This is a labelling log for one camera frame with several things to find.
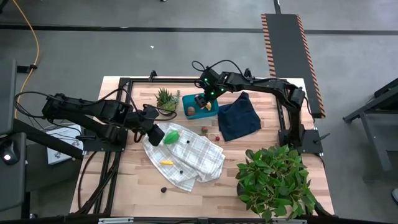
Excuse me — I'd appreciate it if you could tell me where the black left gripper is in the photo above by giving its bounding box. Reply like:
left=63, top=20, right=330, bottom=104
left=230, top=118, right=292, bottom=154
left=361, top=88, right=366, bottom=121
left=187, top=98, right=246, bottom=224
left=133, top=106, right=166, bottom=147

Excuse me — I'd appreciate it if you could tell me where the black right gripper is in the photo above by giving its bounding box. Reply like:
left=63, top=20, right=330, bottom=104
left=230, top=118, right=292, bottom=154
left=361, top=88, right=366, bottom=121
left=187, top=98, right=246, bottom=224
left=195, top=80, right=228, bottom=110

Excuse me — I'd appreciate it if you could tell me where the green toy corn cob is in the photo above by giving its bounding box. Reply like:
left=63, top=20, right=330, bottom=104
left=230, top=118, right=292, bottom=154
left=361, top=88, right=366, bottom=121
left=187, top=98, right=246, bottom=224
left=163, top=130, right=181, bottom=146

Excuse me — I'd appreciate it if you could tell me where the white plaid dish towel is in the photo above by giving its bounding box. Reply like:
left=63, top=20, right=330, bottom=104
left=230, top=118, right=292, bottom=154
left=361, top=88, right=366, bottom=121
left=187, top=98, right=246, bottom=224
left=142, top=122, right=226, bottom=193

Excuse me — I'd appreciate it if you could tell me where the teal plastic tupperware container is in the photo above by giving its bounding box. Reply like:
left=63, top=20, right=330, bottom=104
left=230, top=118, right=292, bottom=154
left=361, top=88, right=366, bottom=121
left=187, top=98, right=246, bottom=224
left=182, top=92, right=220, bottom=121

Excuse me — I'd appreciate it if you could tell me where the potted succulent plant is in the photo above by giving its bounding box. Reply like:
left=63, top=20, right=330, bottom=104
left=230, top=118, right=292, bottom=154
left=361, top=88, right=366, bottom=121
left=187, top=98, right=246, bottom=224
left=154, top=88, right=182, bottom=117

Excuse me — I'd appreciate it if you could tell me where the navy blue cloth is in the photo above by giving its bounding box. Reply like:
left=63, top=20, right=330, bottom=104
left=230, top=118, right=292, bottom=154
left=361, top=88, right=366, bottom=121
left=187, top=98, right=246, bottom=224
left=216, top=91, right=262, bottom=142

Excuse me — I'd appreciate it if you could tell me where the white paper sheet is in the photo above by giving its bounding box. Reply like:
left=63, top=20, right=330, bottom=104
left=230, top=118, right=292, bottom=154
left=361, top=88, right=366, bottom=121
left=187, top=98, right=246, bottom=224
left=46, top=125, right=84, bottom=165

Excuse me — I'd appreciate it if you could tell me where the black striped-edge floor mat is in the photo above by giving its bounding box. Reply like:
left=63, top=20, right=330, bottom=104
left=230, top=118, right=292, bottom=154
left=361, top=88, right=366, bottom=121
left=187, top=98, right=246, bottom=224
left=260, top=12, right=326, bottom=119

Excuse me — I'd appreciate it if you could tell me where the large leafy green plant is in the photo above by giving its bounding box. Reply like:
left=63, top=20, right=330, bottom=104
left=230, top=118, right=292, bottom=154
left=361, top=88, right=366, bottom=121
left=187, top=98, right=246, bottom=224
left=234, top=144, right=317, bottom=223

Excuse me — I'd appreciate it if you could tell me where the black metal support beam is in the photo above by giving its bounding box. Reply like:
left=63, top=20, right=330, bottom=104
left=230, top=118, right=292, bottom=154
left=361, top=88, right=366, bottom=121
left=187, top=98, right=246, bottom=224
left=12, top=119, right=85, bottom=161

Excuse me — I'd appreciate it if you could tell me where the black device with light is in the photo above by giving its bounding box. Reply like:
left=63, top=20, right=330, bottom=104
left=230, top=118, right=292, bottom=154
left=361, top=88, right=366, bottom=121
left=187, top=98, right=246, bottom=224
left=0, top=139, right=20, bottom=166

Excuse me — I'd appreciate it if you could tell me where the dark grey side table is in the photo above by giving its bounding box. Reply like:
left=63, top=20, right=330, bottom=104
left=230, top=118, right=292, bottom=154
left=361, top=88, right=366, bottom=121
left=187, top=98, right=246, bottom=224
left=343, top=77, right=398, bottom=181

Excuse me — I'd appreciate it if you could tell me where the black metal table frame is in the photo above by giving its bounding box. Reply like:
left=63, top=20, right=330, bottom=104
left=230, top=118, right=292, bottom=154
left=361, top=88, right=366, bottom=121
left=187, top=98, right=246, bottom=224
left=70, top=70, right=334, bottom=218

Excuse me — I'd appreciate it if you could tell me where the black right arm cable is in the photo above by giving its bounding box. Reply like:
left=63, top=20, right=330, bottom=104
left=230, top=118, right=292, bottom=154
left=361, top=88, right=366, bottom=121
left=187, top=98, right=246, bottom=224
left=190, top=58, right=247, bottom=82

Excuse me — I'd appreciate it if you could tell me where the black camera mount rail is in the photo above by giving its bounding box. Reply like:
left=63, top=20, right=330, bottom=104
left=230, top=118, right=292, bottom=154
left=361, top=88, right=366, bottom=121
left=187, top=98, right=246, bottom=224
left=0, top=214, right=398, bottom=224

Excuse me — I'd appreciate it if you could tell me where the dark brown cable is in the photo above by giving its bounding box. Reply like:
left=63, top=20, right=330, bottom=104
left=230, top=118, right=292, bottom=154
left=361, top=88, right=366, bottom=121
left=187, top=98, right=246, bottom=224
left=76, top=151, right=98, bottom=210

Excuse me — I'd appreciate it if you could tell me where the silver metal bracket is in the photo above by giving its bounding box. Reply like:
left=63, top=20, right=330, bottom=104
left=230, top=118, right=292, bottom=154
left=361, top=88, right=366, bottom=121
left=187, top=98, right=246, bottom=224
left=98, top=217, right=134, bottom=224
left=272, top=219, right=308, bottom=224

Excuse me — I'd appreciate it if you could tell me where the yellow cable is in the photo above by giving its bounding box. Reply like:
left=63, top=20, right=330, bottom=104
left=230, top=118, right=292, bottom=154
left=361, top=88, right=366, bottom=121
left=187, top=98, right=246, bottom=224
left=11, top=0, right=40, bottom=119

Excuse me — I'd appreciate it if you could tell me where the black floor cable bracket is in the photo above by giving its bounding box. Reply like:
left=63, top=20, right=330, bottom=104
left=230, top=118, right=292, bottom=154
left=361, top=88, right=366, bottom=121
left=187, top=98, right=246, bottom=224
left=17, top=64, right=38, bottom=74

